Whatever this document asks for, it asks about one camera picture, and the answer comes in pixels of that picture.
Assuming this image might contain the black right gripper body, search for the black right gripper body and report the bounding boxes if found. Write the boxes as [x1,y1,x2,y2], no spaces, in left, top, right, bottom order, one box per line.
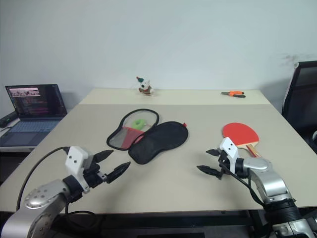
[217,148,230,180]

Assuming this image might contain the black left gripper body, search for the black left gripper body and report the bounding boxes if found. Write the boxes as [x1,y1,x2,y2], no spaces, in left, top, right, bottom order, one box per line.
[83,155,108,189]

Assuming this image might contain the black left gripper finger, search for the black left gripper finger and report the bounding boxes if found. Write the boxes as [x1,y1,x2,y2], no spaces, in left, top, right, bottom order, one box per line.
[106,161,131,184]
[94,149,115,163]

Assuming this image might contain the red table tennis paddle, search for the red table tennis paddle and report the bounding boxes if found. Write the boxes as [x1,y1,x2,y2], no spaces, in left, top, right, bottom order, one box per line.
[222,122,262,158]

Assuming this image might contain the green plush ring toy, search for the green plush ring toy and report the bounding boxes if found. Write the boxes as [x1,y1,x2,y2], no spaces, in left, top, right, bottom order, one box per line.
[130,118,147,130]

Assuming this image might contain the small white plush figure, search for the small white plush figure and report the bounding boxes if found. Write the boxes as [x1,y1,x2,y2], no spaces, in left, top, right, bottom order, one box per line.
[135,76,156,97]

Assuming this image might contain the open blue laptop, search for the open blue laptop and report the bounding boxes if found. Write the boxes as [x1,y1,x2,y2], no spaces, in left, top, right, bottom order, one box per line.
[0,83,68,147]

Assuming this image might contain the black handheld device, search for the black handheld device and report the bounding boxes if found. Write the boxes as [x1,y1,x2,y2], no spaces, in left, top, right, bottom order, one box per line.
[0,111,18,129]

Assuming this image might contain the black office chair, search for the black office chair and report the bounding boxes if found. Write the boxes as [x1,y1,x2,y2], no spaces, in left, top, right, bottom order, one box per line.
[281,60,317,152]

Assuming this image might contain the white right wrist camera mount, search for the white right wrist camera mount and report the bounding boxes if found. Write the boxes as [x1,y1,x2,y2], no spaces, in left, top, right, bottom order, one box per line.
[219,137,240,173]

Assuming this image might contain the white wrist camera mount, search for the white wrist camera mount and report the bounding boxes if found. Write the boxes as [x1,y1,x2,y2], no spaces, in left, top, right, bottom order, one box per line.
[219,137,240,173]
[64,146,91,194]

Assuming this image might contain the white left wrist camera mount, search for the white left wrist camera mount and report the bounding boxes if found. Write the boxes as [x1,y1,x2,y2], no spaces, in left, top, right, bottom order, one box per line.
[64,146,91,194]

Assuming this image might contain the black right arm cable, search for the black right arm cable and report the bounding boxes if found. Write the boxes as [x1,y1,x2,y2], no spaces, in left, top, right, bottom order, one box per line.
[219,158,267,208]

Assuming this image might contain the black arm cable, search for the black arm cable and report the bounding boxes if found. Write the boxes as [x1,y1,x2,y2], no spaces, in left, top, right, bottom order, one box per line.
[16,146,70,211]
[219,158,267,208]

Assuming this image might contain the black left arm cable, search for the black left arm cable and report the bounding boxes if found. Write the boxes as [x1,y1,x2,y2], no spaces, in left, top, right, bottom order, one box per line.
[16,146,70,211]

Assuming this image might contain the black table frame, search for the black table frame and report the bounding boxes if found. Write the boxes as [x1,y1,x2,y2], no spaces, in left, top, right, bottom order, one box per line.
[53,210,267,238]

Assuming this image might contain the orange handled pliers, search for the orange handled pliers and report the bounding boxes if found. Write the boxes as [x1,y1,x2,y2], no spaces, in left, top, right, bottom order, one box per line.
[221,91,246,98]

